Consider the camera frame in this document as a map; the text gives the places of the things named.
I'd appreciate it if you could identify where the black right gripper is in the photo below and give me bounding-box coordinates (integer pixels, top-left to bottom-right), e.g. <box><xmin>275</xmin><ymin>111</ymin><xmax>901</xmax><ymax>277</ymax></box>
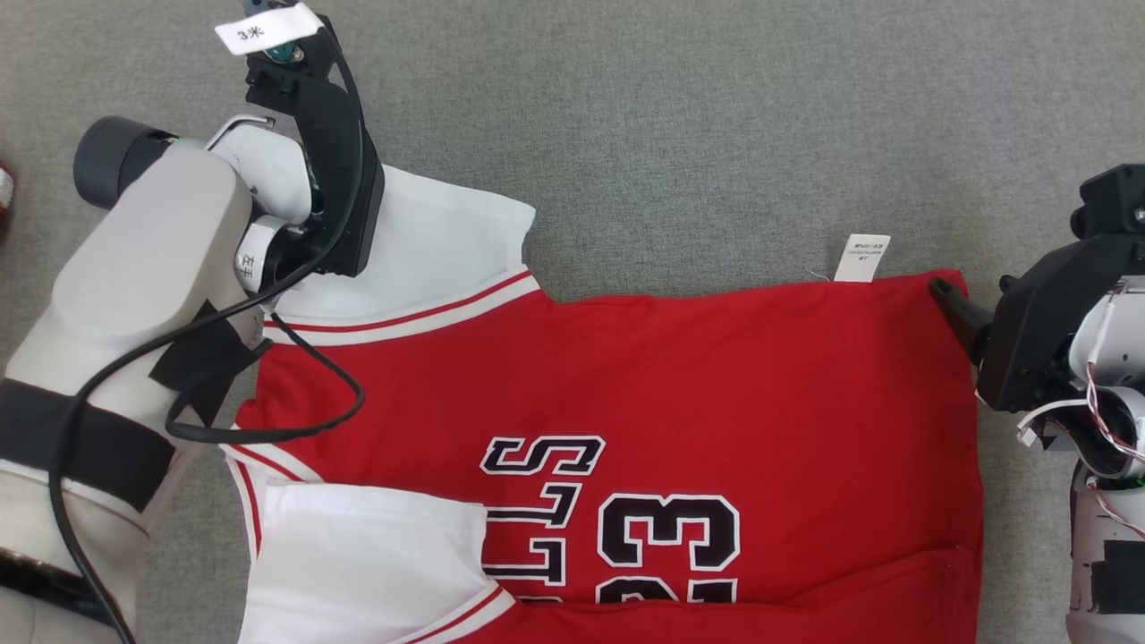
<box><xmin>928</xmin><ymin>233</ymin><xmax>1126</xmax><ymax>414</ymax></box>

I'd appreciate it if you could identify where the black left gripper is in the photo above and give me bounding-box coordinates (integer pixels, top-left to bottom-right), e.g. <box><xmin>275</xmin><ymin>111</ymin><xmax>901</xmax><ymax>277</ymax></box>
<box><xmin>244</xmin><ymin>16</ymin><xmax>387</xmax><ymax>278</ymax></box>

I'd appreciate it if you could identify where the red white Bulls jersey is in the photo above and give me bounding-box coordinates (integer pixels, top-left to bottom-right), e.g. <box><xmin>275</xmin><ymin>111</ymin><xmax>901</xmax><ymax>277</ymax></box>
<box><xmin>219</xmin><ymin>165</ymin><xmax>985</xmax><ymax>644</ymax></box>

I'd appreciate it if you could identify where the grey fabric sofa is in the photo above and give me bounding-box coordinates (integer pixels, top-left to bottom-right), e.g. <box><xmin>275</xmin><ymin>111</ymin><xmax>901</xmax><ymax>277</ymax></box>
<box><xmin>0</xmin><ymin>0</ymin><xmax>1145</xmax><ymax>644</ymax></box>

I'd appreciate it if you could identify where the teal left camera cable plug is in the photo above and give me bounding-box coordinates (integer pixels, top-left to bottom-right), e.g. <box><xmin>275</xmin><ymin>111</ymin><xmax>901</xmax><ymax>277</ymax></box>
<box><xmin>240</xmin><ymin>0</ymin><xmax>307</xmax><ymax>65</ymax></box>

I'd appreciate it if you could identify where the white paper cable label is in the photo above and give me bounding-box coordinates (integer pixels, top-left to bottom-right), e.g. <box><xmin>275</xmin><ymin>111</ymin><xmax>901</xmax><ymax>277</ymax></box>
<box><xmin>215</xmin><ymin>3</ymin><xmax>325</xmax><ymax>56</ymax></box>

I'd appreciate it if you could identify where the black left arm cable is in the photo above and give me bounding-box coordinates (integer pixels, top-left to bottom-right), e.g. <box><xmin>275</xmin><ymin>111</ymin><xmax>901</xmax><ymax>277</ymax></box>
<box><xmin>49</xmin><ymin>18</ymin><xmax>368</xmax><ymax>644</ymax></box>

